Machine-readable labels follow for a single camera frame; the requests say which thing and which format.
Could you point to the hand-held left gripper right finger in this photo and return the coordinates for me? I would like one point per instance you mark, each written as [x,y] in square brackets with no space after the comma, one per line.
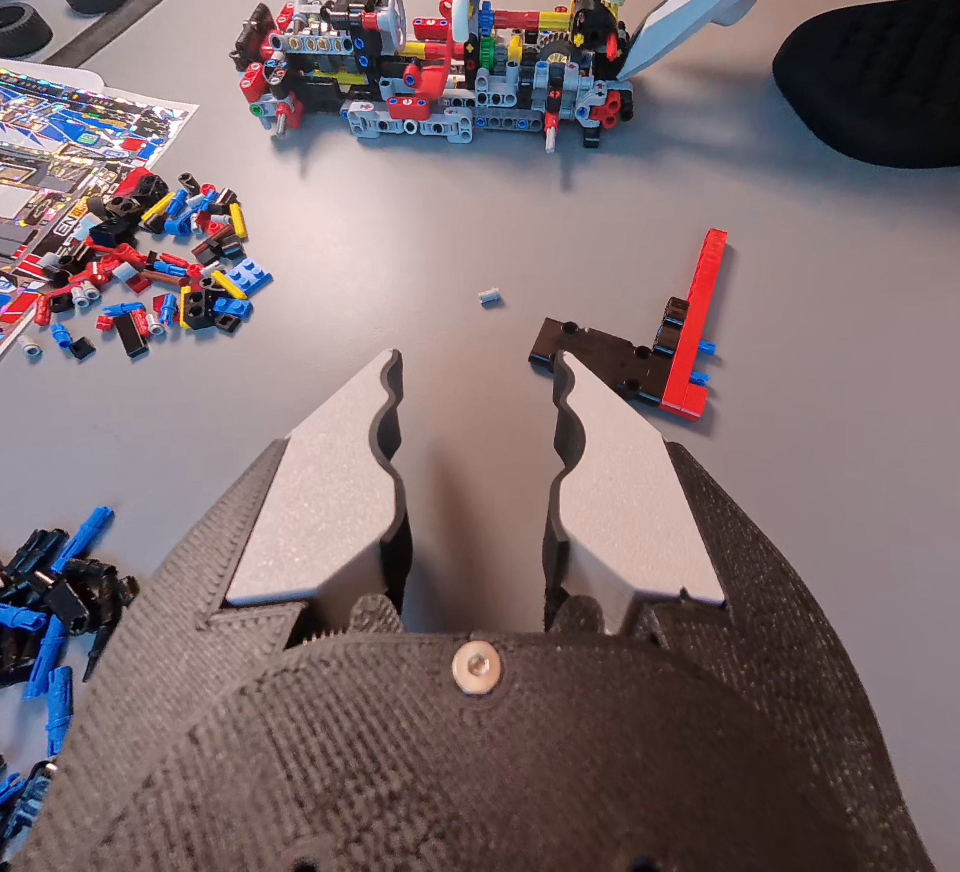
[637,512]

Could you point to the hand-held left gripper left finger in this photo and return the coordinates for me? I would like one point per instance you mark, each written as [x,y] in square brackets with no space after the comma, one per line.
[330,512]

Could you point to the red lego connector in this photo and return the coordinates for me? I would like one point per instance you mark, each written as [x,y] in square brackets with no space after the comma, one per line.
[696,403]

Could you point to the black lego link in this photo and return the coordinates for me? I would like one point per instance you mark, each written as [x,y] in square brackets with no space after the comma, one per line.
[675,313]
[664,347]

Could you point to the partly built lego car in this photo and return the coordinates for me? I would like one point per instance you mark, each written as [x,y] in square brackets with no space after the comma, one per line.
[450,77]

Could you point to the long red lego beam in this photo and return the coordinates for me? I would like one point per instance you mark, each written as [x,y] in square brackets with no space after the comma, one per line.
[705,287]

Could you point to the grey lego pin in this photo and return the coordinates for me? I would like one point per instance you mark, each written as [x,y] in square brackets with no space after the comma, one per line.
[490,296]

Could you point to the pile of mixed lego pieces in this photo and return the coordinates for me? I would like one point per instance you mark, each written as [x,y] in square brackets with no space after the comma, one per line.
[195,272]

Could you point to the pile of black blue pins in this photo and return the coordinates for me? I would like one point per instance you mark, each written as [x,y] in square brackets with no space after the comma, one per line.
[75,587]

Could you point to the colourful sticker sheet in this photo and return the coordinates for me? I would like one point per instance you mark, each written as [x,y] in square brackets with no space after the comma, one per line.
[75,129]

